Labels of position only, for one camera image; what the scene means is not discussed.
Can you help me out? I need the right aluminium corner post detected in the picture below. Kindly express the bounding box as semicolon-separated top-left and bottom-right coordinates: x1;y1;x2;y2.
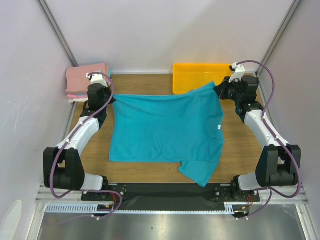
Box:
261;0;303;66

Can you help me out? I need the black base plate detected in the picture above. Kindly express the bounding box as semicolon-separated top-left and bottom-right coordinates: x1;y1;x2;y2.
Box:
81;182;261;212

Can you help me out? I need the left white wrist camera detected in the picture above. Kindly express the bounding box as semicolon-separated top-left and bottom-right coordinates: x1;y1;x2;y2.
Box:
86;72;108;87

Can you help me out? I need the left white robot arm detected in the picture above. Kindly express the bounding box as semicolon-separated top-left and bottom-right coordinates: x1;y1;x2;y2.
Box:
43;83;116;200

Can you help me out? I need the aluminium corner post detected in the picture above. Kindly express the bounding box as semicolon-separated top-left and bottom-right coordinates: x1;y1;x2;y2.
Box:
261;0;303;66
36;0;79;67

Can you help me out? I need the light blue folded shirt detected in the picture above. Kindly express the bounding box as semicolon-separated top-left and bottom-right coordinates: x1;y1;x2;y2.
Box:
74;65;112;94

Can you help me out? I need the aluminium frame rail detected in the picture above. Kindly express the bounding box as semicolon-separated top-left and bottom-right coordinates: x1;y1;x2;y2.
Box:
35;184;309;205

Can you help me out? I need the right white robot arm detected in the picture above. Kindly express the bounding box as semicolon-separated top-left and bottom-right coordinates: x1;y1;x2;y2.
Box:
214;75;302;201

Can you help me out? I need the left aluminium corner post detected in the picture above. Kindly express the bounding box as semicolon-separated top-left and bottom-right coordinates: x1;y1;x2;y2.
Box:
36;0;79;67

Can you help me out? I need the white folded shirt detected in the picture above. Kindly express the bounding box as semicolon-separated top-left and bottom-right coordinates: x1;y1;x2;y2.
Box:
68;97;88;103

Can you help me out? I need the teal t shirt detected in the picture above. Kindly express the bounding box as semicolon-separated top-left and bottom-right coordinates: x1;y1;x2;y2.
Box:
109;82;224;187

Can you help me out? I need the dusty pink folded shirt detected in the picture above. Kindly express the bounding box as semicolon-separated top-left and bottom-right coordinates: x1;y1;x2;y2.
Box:
65;63;110;95

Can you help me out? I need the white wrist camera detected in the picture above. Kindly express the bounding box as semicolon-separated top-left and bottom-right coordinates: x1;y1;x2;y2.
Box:
86;72;108;87
228;62;246;83

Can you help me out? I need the yellow plastic tray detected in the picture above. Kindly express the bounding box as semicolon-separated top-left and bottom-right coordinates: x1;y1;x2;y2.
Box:
172;63;232;95

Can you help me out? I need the bright pink folded shirt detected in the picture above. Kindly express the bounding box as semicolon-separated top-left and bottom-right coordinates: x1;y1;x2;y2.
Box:
67;93;88;99

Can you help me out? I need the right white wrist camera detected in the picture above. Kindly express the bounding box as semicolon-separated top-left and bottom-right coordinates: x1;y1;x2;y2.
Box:
228;62;246;83

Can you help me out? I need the white slotted cable duct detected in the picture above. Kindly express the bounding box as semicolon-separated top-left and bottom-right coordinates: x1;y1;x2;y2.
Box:
45;203;235;215

